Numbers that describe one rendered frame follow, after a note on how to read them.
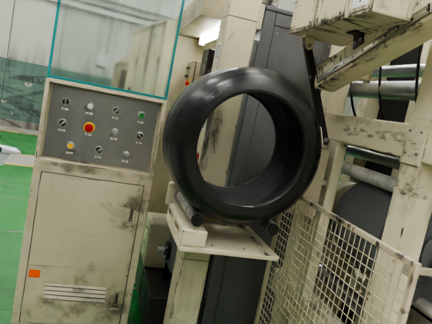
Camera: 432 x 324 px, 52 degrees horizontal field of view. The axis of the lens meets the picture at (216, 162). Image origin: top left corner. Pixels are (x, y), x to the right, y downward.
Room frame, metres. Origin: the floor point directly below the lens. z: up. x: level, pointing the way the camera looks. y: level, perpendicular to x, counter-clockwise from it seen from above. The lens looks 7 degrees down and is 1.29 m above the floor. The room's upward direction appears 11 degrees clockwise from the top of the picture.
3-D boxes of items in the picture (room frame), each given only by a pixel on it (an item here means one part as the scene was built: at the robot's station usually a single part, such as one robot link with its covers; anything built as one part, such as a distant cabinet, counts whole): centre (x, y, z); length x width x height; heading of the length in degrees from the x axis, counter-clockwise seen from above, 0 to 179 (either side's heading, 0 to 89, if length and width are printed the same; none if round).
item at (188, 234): (1.64, 0.07, 0.84); 0.36 x 0.09 x 0.06; 15
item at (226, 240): (1.67, -0.07, 0.80); 0.37 x 0.36 x 0.02; 105
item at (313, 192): (1.98, -0.38, 1.05); 0.20 x 0.15 x 0.30; 15
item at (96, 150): (2.24, 0.60, 0.63); 0.56 x 0.41 x 1.27; 105
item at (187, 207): (1.63, 0.07, 0.90); 0.35 x 0.05 x 0.05; 15
